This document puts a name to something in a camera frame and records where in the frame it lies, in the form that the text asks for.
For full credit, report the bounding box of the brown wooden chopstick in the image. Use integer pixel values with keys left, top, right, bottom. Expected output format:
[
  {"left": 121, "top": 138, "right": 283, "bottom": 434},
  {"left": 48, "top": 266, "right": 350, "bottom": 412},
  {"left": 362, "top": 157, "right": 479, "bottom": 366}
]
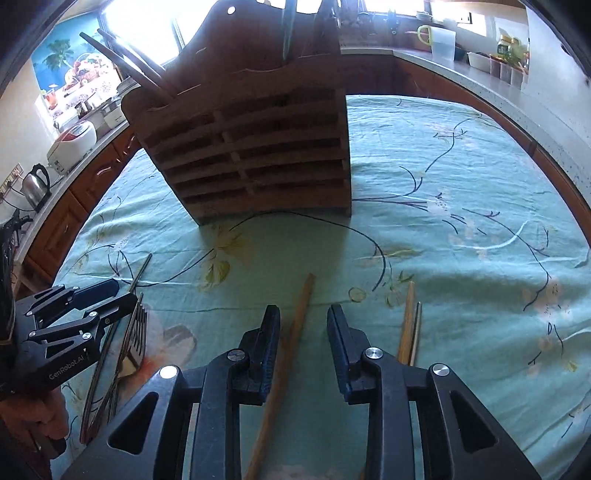
[{"left": 245, "top": 273, "right": 315, "bottom": 479}]

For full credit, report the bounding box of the teal floral tablecloth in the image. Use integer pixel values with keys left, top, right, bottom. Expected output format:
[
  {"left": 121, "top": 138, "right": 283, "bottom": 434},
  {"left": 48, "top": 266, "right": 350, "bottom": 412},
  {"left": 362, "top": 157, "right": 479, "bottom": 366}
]
[{"left": 56, "top": 96, "right": 590, "bottom": 479}]

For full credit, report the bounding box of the steel metal chopstick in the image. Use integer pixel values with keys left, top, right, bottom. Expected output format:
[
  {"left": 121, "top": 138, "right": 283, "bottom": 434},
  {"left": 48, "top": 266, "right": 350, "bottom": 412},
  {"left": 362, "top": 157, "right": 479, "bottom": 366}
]
[
  {"left": 79, "top": 253, "right": 152, "bottom": 445},
  {"left": 409, "top": 302, "right": 423, "bottom": 366}
]

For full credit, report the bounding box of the person's left hand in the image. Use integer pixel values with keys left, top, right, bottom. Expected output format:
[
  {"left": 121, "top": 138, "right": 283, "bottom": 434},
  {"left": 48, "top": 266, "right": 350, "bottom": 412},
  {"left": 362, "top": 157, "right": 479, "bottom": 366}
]
[{"left": 1, "top": 388, "right": 69, "bottom": 450}]

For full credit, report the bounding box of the tropical fruit poster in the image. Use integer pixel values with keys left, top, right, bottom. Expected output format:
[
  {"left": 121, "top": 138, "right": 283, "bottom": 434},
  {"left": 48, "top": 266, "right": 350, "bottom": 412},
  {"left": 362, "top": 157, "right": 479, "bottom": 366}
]
[{"left": 31, "top": 11, "right": 121, "bottom": 127}]

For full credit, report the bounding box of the wooden utensil holder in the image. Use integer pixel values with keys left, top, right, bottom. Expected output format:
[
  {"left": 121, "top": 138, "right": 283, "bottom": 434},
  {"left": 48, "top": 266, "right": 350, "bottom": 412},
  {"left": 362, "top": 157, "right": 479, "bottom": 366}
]
[{"left": 122, "top": 1, "right": 352, "bottom": 223}]

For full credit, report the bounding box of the clear measuring jug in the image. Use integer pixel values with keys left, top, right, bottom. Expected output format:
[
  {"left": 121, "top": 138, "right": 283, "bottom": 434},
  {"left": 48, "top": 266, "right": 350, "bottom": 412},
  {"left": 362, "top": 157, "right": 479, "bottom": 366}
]
[{"left": 417, "top": 25, "right": 456, "bottom": 61}]

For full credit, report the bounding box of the white red rice cooker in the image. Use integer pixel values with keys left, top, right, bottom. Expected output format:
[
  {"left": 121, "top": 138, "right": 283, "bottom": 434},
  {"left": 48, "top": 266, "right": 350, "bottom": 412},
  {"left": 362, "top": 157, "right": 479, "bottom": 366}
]
[{"left": 47, "top": 120, "right": 97, "bottom": 176}]

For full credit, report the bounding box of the steel electric kettle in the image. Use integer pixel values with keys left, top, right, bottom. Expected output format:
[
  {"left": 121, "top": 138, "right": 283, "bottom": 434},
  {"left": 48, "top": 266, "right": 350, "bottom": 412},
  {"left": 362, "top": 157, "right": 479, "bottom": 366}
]
[{"left": 21, "top": 164, "right": 51, "bottom": 212}]

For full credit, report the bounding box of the yellow oil bottle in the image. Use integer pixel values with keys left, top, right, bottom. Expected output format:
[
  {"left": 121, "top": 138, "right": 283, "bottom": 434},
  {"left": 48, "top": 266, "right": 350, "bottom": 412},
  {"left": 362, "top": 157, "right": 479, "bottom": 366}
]
[{"left": 497, "top": 34, "right": 529, "bottom": 70}]

